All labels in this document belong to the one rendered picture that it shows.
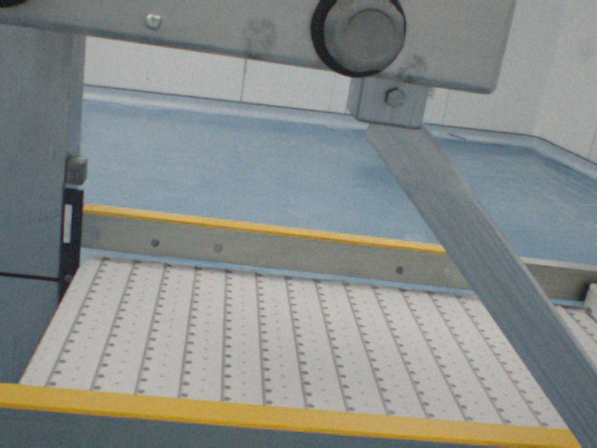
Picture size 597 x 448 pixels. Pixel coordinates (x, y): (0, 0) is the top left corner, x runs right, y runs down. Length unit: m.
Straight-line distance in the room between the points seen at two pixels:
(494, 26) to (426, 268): 0.38
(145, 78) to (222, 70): 0.57
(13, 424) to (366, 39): 0.24
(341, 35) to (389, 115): 0.08
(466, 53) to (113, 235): 0.40
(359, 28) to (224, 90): 5.31
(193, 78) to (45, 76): 4.92
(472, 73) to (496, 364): 0.31
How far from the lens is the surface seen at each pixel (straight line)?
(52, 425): 0.36
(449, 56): 0.27
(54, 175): 0.62
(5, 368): 0.70
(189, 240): 0.60
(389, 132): 0.32
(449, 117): 6.10
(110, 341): 0.49
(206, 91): 5.53
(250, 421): 0.36
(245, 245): 0.60
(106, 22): 0.26
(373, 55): 0.24
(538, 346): 0.32
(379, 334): 0.54
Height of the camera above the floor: 1.07
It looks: 19 degrees down
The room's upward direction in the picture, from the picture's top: 9 degrees clockwise
